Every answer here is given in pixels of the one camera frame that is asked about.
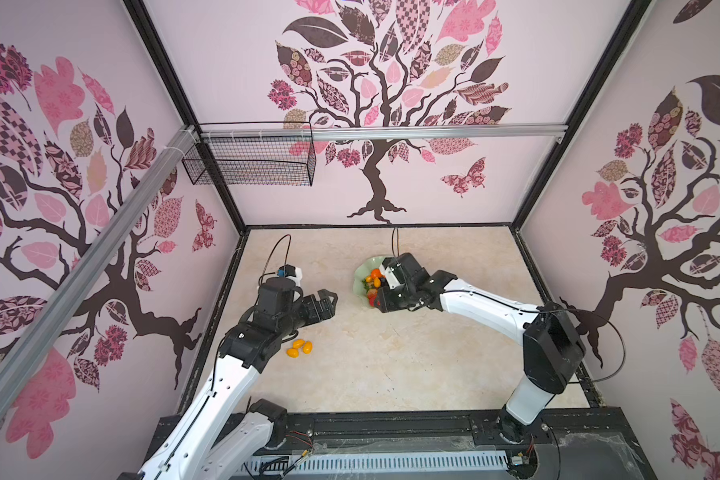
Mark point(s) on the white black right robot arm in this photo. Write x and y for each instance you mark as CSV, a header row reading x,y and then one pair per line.
x,y
551,348

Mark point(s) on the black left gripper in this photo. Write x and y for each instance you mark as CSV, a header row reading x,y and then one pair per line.
x,y
327,310

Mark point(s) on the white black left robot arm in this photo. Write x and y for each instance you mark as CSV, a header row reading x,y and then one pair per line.
x,y
196,447

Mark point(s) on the black wire basket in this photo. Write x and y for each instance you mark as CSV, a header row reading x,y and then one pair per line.
x,y
266,153

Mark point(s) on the red strawberry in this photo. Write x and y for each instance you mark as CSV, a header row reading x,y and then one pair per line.
x,y
371,295

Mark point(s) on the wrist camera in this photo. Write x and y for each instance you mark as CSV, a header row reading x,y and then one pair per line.
x,y
291,272
403,272

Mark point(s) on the green scalloped fruit bowl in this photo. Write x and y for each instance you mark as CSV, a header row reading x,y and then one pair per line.
x,y
359,286

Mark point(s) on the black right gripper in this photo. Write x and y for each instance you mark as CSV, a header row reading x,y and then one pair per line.
x,y
383,300

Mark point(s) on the aluminium rail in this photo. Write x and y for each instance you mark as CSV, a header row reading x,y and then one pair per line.
x,y
22,360
390,133

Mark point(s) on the aluminium rail left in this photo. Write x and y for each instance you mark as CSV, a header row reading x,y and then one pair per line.
x,y
22,360

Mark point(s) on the white vented strip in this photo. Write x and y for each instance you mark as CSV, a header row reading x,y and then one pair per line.
x,y
374,463

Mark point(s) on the aluminium rail back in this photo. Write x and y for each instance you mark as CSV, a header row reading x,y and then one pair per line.
x,y
390,133

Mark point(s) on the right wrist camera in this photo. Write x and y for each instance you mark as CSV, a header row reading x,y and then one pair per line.
x,y
403,272

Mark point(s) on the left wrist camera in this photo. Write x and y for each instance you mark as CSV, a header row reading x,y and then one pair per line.
x,y
291,272

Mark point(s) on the black base frame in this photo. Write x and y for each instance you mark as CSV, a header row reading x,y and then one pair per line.
x,y
589,443

